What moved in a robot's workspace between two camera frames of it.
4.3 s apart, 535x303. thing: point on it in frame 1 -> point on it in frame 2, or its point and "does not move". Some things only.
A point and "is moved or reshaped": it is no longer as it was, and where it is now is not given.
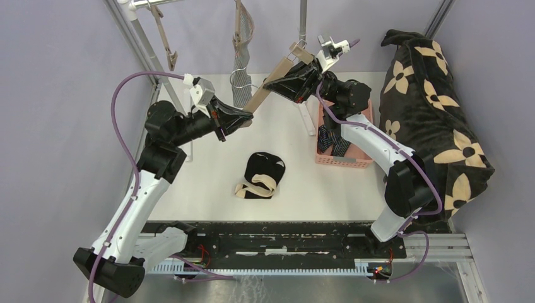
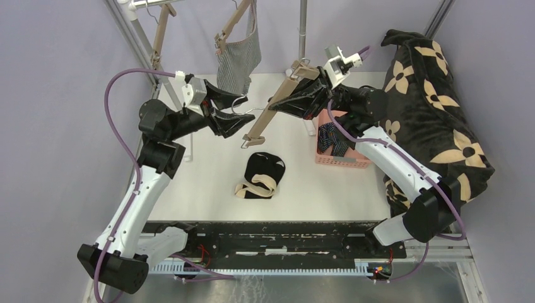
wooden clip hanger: (238, 36) -> (220, 38)
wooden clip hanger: (171, 55) is moved or reshaped
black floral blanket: (419, 100) does not move
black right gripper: (298, 85) -> (308, 96)
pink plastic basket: (354, 157) does not move
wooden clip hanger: (298, 50) -> (298, 70)
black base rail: (282, 245) does not move
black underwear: (262, 173) does not move
